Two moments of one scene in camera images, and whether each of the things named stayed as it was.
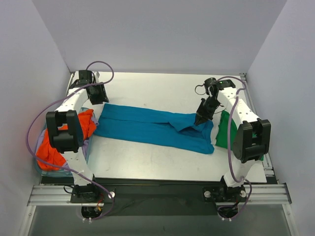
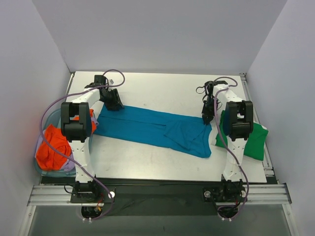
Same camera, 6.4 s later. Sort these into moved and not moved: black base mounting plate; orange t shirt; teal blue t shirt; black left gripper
Moved: black left gripper; teal blue t shirt
Not moved: black base mounting plate; orange t shirt
